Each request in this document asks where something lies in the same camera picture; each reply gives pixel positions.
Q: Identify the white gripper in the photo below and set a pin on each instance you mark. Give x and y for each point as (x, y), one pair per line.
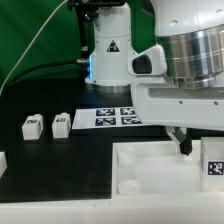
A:
(159, 102)

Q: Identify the white square table top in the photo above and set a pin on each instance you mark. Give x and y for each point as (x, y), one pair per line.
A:
(155, 168)

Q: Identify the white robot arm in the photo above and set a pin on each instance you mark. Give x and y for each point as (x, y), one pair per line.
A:
(179, 82)

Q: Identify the white marker sheet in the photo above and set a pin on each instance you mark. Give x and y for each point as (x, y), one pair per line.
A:
(105, 118)

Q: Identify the white block left edge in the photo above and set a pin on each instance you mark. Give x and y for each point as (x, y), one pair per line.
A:
(3, 163)

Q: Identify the white front rail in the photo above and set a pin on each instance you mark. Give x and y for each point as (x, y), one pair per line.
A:
(150, 210)

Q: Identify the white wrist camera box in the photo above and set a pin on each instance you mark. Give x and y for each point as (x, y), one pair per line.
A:
(151, 62)

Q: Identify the black camera stand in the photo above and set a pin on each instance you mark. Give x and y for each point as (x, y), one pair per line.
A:
(86, 11)

